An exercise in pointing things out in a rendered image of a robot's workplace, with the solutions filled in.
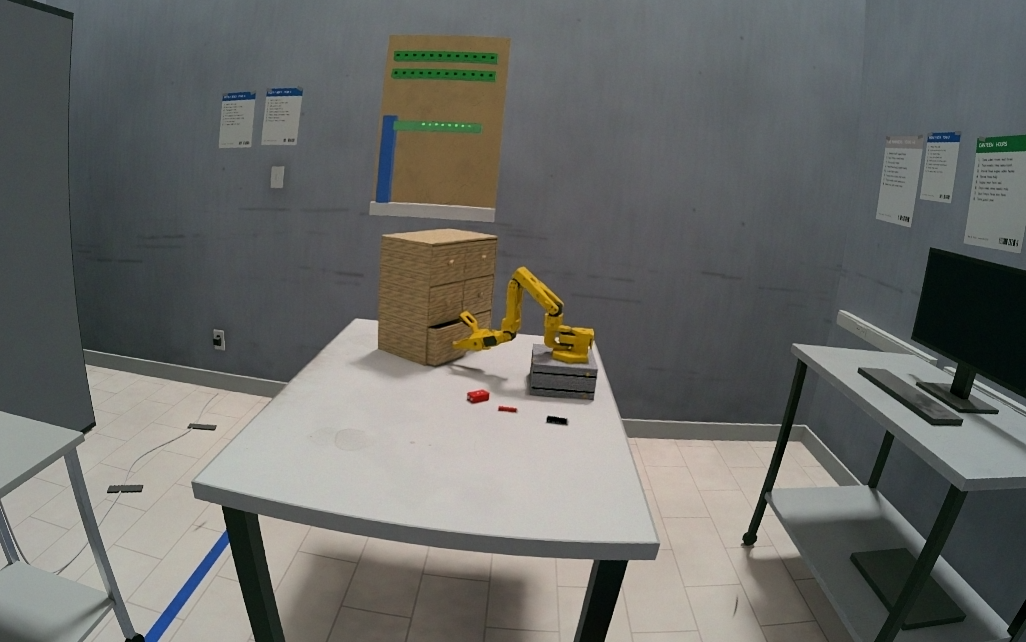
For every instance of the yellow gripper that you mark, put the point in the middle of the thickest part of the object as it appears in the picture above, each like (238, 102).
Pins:
(475, 341)

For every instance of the wooden chest of drawers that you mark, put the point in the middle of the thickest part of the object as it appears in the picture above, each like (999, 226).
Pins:
(404, 289)

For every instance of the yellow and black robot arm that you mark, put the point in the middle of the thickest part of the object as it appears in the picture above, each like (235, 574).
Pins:
(578, 338)

